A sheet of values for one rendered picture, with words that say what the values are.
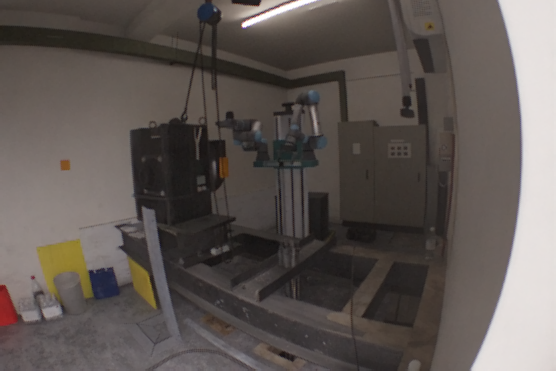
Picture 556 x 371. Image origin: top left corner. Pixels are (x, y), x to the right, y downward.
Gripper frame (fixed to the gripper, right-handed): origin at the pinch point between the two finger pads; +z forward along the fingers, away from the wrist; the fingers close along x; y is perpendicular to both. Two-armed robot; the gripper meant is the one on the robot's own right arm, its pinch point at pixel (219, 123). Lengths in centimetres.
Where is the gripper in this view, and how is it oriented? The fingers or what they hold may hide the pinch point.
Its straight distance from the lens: 174.4
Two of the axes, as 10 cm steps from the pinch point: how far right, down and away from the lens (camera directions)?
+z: -3.2, 1.0, -9.4
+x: -9.4, 0.5, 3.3
